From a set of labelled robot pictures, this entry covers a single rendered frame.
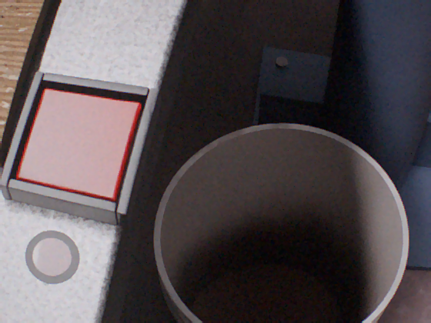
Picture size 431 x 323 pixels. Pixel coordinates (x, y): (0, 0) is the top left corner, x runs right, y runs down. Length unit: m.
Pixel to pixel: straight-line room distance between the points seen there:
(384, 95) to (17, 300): 0.86
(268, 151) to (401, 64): 0.21
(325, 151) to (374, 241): 0.14
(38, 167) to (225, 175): 0.73
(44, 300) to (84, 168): 0.08
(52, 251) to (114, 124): 0.08
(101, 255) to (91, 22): 0.15
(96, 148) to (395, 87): 0.78
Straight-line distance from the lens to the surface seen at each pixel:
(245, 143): 1.18
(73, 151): 0.51
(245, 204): 1.31
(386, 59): 1.21
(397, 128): 1.35
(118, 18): 0.58
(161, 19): 0.58
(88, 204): 0.49
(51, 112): 0.53
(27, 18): 0.56
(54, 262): 0.50
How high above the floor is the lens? 1.37
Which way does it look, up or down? 61 degrees down
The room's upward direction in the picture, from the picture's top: 2 degrees clockwise
